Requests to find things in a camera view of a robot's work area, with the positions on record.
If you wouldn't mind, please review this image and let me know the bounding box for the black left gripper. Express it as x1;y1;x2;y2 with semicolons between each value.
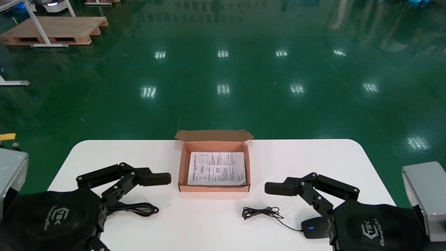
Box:
0;190;110;251

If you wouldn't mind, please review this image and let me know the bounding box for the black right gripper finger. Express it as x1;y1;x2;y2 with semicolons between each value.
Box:
265;172;360;216

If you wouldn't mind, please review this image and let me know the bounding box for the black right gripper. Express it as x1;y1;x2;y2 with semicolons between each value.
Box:
329;200;431;251

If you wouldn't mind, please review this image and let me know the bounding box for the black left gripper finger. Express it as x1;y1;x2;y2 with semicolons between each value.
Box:
77;162;171;210

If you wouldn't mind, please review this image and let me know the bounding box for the brown cardboard box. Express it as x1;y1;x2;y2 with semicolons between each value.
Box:
175;130;254;192

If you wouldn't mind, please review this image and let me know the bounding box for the thick black cable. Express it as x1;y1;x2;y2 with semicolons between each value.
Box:
105;202;159;217

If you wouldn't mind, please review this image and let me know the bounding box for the black wired computer mouse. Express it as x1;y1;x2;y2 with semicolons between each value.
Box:
242;206;330;239

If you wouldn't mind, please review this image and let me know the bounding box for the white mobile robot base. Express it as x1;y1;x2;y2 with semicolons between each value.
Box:
30;0;72;14

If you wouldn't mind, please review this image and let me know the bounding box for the white printed instruction sheet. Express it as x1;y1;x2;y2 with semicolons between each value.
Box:
187;152;247;186

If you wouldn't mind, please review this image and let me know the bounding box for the white metal stand foot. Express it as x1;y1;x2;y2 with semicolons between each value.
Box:
0;75;30;86

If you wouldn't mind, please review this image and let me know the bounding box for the large wooden pallet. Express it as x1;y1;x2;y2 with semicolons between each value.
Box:
0;16;109;46

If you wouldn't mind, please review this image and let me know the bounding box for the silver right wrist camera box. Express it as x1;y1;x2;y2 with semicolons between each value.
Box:
402;161;446;242

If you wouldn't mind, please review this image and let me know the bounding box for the white metal table frame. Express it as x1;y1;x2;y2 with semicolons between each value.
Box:
0;0;76;48

